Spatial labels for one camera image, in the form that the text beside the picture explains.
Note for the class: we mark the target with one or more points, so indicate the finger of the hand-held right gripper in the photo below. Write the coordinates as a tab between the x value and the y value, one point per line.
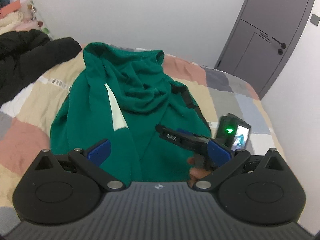
172	137

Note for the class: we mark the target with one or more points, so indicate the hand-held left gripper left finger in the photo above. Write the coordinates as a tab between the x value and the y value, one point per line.
100	153

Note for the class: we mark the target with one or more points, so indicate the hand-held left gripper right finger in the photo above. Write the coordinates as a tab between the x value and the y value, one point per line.
218	155

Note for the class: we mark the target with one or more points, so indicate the green hoodie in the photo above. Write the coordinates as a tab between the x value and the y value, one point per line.
100	100

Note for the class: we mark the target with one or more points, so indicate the person's right hand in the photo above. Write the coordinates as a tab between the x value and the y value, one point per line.
197	174

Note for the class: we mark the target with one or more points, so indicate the patchwork bed blanket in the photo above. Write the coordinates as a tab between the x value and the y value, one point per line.
30	110

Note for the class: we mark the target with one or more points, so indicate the grey door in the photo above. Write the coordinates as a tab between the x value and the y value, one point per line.
262	25

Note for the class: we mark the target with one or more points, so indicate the black puffer jacket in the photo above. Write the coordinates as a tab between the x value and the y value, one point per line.
30	55

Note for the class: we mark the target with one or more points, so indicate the orange flat item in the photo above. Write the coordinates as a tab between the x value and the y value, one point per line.
10	8

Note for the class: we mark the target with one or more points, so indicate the grey wall switch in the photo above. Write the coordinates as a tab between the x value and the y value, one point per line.
315	20

